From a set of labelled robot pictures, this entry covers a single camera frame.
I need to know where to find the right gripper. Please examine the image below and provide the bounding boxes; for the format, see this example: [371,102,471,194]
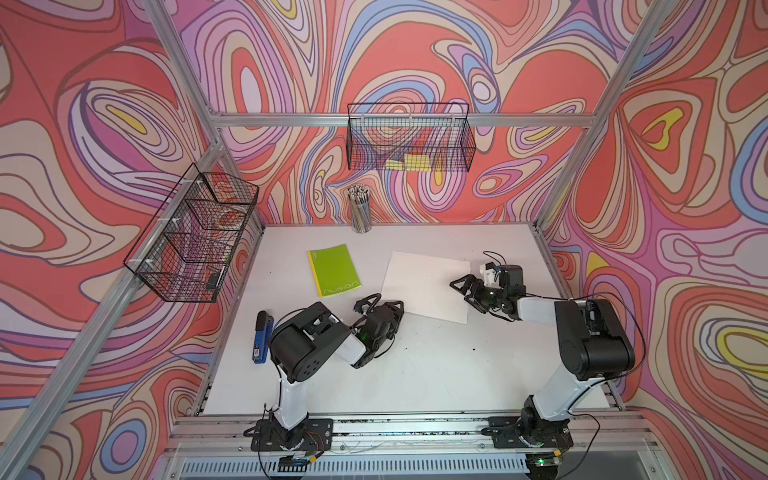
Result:
[450,274,507,313]

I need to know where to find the green cover notebook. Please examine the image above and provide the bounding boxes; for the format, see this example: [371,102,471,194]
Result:
[307,244,362,297]

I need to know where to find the orange cover notebook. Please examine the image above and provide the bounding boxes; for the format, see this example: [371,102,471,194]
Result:
[381,252,471,324]

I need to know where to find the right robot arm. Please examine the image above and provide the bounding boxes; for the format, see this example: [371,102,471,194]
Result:
[449,263,636,448]

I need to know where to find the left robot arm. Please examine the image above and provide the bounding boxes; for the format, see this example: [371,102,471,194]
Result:
[269,293,405,433]

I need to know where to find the blue stapler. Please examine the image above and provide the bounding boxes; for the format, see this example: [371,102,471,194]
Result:
[252,310,274,364]

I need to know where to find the metal pen cup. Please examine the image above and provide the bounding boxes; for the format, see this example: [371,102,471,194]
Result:
[347,184,372,233]

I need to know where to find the yellow sticky notes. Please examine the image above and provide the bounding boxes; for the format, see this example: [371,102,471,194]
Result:
[384,154,433,172]

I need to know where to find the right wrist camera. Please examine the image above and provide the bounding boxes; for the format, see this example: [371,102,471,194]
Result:
[480,262,508,288]

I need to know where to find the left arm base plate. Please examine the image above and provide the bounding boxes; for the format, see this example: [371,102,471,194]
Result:
[248,418,334,453]

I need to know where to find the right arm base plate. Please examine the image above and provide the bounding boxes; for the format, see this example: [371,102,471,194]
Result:
[480,416,574,451]

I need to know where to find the black wire basket back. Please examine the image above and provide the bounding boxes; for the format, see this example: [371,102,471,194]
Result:
[346,100,476,173]

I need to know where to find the black wire basket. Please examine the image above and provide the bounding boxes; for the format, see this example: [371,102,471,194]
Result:
[123,165,259,303]
[346,100,476,173]

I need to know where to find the black wire basket left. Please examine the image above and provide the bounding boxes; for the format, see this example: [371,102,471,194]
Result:
[123,165,259,303]

